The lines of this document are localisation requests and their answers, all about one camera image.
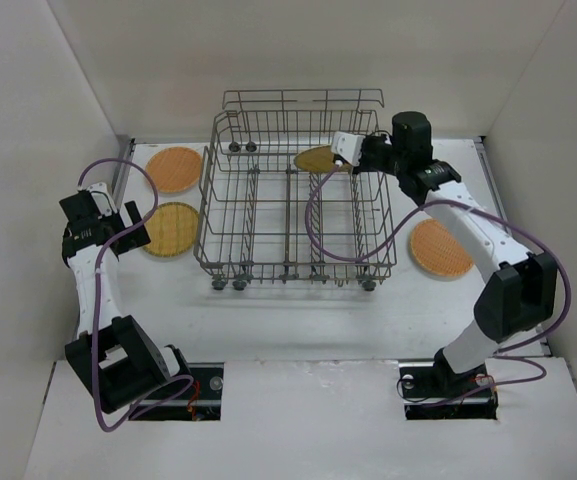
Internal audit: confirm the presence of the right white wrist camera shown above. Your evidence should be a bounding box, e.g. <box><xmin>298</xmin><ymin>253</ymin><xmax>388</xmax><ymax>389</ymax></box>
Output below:
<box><xmin>330</xmin><ymin>131</ymin><xmax>366</xmax><ymax>166</ymax></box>

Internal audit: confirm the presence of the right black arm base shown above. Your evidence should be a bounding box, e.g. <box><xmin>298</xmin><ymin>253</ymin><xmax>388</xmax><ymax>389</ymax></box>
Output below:
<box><xmin>396</xmin><ymin>362</ymin><xmax>499</xmax><ymax>421</ymax></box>

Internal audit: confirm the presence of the orange woven plate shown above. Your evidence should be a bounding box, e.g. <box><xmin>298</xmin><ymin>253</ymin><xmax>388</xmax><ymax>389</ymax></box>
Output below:
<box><xmin>409</xmin><ymin>219</ymin><xmax>474</xmax><ymax>278</ymax></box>
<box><xmin>146</xmin><ymin>147</ymin><xmax>202</xmax><ymax>194</ymax></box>

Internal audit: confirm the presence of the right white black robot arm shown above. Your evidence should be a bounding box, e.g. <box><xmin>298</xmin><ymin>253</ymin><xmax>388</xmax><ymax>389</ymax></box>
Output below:
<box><xmin>333</xmin><ymin>111</ymin><xmax>557</xmax><ymax>397</ymax></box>

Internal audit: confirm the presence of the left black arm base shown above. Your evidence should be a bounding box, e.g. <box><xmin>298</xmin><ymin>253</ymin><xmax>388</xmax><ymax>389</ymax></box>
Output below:
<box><xmin>130</xmin><ymin>363</ymin><xmax>224</xmax><ymax>422</ymax></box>

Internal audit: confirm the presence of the grey wire dish rack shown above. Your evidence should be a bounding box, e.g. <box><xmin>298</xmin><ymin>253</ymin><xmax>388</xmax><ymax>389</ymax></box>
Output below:
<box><xmin>194</xmin><ymin>88</ymin><xmax>397</xmax><ymax>291</ymax></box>

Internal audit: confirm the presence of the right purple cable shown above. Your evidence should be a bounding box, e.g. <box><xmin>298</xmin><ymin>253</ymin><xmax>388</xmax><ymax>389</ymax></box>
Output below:
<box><xmin>305</xmin><ymin>158</ymin><xmax>573</xmax><ymax>407</ymax></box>

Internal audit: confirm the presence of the purple cable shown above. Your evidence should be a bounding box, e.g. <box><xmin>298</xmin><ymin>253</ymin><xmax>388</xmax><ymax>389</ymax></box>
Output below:
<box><xmin>305</xmin><ymin>158</ymin><xmax>573</xmax><ymax>407</ymax></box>
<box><xmin>77</xmin><ymin>158</ymin><xmax>195</xmax><ymax>433</ymax></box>

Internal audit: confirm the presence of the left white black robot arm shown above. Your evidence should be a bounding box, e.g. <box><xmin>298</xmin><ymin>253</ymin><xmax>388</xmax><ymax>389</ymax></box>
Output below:
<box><xmin>60</xmin><ymin>182</ymin><xmax>172</xmax><ymax>414</ymax></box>

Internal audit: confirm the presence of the yellow woven plate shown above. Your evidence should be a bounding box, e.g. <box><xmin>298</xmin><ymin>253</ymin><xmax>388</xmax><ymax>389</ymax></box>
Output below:
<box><xmin>142</xmin><ymin>202</ymin><xmax>199</xmax><ymax>259</ymax></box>
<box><xmin>294</xmin><ymin>145</ymin><xmax>336</xmax><ymax>174</ymax></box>

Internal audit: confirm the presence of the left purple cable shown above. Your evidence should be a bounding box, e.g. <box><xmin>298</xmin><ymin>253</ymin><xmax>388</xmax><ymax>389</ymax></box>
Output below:
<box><xmin>77</xmin><ymin>158</ymin><xmax>195</xmax><ymax>433</ymax></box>

